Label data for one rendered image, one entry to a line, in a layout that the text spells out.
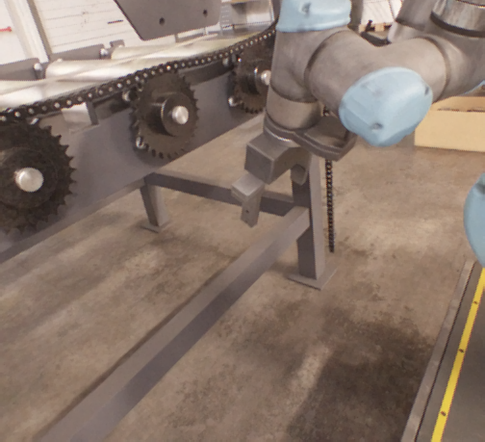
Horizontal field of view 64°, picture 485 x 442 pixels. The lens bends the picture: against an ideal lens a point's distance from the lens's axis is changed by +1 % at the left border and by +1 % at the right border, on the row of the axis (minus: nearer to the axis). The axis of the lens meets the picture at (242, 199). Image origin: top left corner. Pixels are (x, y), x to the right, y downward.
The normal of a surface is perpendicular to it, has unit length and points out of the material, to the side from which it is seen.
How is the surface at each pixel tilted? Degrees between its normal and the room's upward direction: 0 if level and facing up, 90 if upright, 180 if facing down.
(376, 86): 48
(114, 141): 90
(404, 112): 115
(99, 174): 90
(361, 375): 0
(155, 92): 90
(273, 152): 24
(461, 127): 90
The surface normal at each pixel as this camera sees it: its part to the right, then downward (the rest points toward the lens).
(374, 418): -0.14, -0.87
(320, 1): 0.07, -0.65
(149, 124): 0.79, 0.18
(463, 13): -0.61, 0.56
